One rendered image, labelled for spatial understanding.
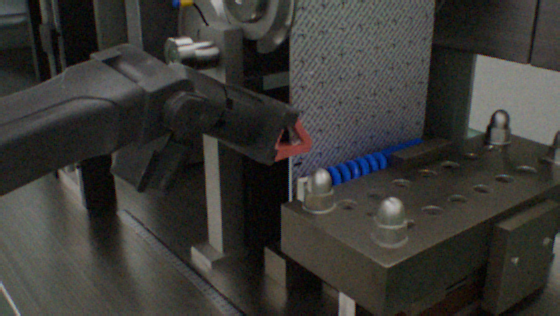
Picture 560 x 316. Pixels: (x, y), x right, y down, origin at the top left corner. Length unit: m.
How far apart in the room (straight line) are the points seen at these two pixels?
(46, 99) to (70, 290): 0.38
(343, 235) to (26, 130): 0.32
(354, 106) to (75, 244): 0.43
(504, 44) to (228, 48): 0.38
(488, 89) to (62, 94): 3.43
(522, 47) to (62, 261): 0.67
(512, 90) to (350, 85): 2.99
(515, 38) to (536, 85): 2.75
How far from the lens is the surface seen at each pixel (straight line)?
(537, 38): 0.85
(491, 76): 3.76
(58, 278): 0.83
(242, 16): 0.70
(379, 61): 0.77
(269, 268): 0.77
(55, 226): 0.95
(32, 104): 0.46
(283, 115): 0.62
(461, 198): 0.72
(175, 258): 0.83
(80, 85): 0.49
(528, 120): 3.68
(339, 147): 0.76
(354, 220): 0.64
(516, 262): 0.71
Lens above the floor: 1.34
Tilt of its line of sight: 22 degrees down
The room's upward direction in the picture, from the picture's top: straight up
